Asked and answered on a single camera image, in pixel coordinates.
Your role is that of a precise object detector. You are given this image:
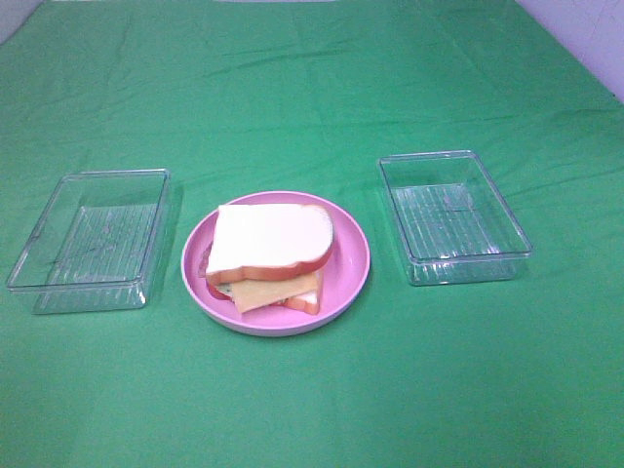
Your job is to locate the toy bread slice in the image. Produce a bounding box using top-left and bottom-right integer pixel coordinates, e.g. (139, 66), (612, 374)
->
(206, 272), (326, 315)
(205, 204), (333, 286)

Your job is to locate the yellow toy cheese slice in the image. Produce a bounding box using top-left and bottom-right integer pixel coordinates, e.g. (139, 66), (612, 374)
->
(228, 270), (324, 314)

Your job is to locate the green toy lettuce leaf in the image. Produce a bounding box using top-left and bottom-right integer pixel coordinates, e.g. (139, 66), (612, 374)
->
(214, 284), (232, 299)

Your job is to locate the toy ham slice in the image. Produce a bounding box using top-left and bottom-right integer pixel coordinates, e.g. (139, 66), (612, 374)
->
(197, 244), (213, 278)

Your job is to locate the pink round plate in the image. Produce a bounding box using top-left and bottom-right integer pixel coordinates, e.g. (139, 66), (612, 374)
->
(180, 191), (371, 336)

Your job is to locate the right clear plastic tray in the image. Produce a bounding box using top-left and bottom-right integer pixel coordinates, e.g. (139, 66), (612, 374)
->
(378, 150), (532, 287)

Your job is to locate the clear plastic tray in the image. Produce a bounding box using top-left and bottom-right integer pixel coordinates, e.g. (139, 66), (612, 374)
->
(378, 150), (532, 287)
(7, 169), (171, 315)

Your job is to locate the green tablecloth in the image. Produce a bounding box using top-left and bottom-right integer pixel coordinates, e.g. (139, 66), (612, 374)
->
(1, 1), (623, 467)

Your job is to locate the left clear plastic tray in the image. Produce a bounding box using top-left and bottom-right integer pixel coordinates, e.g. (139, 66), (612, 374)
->
(7, 169), (171, 315)

